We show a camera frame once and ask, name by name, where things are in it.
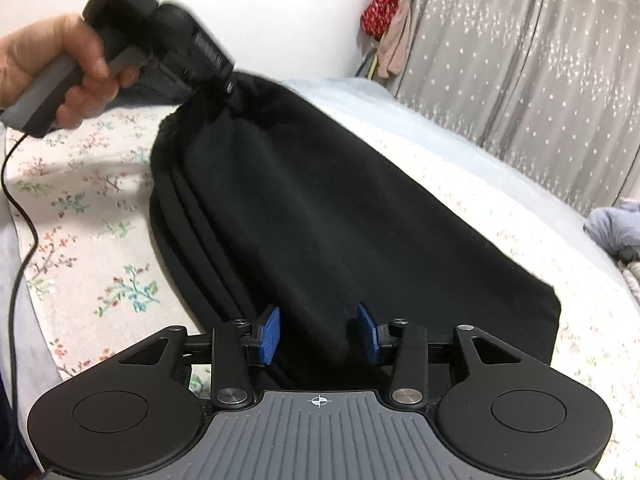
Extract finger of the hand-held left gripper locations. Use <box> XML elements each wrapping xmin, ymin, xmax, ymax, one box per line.
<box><xmin>212</xmin><ymin>72</ymin><xmax>241</xmax><ymax>112</ymax></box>

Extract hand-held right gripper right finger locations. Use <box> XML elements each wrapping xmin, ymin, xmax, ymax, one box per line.
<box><xmin>355</xmin><ymin>302</ymin><xmax>524</xmax><ymax>407</ymax></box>

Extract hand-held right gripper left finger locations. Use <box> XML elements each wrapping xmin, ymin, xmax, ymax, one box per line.
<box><xmin>119</xmin><ymin>304</ymin><xmax>282</xmax><ymax>409</ymax></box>

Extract black pants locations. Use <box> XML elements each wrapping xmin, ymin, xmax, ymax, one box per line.
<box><xmin>148</xmin><ymin>71</ymin><xmax>560</xmax><ymax>392</ymax></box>

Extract person's left hand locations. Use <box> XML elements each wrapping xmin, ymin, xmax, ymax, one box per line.
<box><xmin>0</xmin><ymin>12</ymin><xmax>142</xmax><ymax>131</ymax></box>

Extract pink hanging cloth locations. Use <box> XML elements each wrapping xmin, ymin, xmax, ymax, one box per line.
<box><xmin>376</xmin><ymin>2</ymin><xmax>414</xmax><ymax>80</ymax></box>

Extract floral printed blanket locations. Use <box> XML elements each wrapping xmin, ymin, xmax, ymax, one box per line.
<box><xmin>4</xmin><ymin>106</ymin><xmax>640</xmax><ymax>413</ymax></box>

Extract red floral hanging bag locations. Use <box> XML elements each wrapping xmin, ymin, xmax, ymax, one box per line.
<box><xmin>360</xmin><ymin>0</ymin><xmax>404</xmax><ymax>39</ymax></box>

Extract light blue quilt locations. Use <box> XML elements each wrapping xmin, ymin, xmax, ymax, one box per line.
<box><xmin>583</xmin><ymin>197</ymin><xmax>640</xmax><ymax>262</ymax></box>

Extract person's dark blue clothing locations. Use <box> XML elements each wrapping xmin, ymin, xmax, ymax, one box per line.
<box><xmin>0</xmin><ymin>375</ymin><xmax>32</xmax><ymax>480</ymax></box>

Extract grey star patterned curtain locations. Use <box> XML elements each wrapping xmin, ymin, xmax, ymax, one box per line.
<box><xmin>387</xmin><ymin>0</ymin><xmax>640</xmax><ymax>219</ymax></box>

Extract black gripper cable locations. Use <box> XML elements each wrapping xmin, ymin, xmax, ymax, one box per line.
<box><xmin>0</xmin><ymin>129</ymin><xmax>41</xmax><ymax>413</ymax></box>

